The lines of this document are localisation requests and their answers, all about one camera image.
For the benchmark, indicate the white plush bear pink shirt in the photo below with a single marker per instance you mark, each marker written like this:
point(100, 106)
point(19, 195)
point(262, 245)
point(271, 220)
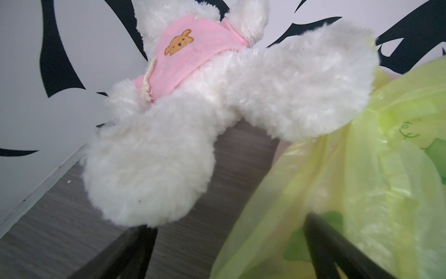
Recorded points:
point(204, 74)

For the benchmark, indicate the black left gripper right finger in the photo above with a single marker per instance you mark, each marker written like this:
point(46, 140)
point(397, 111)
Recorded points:
point(330, 251)

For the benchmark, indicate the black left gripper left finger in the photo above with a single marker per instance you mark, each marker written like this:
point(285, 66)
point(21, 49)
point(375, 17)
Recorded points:
point(128, 257)

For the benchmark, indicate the green avocado print plastic bag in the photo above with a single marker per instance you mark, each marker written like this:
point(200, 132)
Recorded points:
point(380, 181)

